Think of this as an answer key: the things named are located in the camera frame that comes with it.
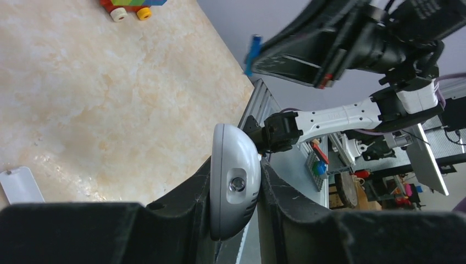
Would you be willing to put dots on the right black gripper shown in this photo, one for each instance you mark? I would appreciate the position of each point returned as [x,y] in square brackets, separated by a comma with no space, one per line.
[312,50]

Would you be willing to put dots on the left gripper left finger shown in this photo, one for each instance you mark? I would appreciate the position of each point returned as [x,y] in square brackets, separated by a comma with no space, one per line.
[171,229]

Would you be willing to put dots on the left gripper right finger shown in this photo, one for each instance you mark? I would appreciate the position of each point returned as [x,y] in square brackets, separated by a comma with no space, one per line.
[295,229]

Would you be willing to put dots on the blue battery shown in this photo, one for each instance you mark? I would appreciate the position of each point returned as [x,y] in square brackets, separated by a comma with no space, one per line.
[254,51]

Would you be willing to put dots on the white remote control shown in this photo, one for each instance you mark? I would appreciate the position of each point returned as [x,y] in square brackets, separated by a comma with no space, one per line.
[235,177]

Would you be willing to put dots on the white battery cover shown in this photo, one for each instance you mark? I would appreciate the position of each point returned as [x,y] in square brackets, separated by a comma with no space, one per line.
[20,186]

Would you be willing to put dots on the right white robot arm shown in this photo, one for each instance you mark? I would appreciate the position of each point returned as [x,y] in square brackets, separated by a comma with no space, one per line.
[404,49]

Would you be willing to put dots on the lego brick truck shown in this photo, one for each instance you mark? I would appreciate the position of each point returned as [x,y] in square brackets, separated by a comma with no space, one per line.
[119,9]

